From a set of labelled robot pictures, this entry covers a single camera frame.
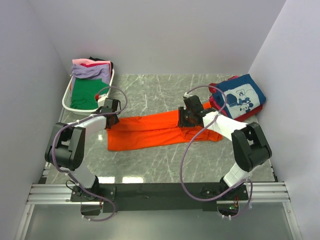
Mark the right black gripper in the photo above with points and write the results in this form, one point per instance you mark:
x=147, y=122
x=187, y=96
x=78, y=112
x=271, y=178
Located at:
x=181, y=112

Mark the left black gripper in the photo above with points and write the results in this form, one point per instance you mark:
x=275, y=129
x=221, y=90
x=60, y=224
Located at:
x=117, y=120

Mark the orange t shirt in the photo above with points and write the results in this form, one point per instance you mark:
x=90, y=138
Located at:
x=155, y=130

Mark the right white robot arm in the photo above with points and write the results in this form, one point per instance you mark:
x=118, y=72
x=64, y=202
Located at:
x=250, y=146

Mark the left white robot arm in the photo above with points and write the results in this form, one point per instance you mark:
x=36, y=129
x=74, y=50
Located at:
x=66, y=146

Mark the pink folded shirt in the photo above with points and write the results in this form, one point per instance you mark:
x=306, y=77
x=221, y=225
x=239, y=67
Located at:
x=216, y=100

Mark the red folded shirt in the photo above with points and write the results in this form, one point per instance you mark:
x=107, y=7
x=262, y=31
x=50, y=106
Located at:
x=253, y=113

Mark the green shirt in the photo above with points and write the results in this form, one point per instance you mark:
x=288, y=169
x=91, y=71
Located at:
x=84, y=93

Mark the lavender shirt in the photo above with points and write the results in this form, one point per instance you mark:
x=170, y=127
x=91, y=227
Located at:
x=96, y=72

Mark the white perforated basket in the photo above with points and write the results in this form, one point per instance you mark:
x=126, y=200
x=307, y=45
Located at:
x=67, y=99

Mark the black garment in basket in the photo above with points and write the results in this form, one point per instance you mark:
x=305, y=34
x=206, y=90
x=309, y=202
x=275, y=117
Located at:
x=96, y=58

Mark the light pink shirt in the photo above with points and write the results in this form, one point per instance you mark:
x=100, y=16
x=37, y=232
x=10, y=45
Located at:
x=86, y=61

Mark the magenta shirt in basket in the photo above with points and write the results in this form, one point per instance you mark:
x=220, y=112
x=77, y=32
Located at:
x=90, y=65

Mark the blue cartoon print shirt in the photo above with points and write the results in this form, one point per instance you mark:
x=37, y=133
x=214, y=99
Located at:
x=242, y=97

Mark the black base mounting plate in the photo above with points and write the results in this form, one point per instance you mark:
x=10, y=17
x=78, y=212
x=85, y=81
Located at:
x=161, y=196

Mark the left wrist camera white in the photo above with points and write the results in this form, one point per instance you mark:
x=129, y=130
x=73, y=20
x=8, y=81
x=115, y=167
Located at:
x=100, y=99

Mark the aluminium rail frame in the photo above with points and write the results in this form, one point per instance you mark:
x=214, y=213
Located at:
x=50, y=215

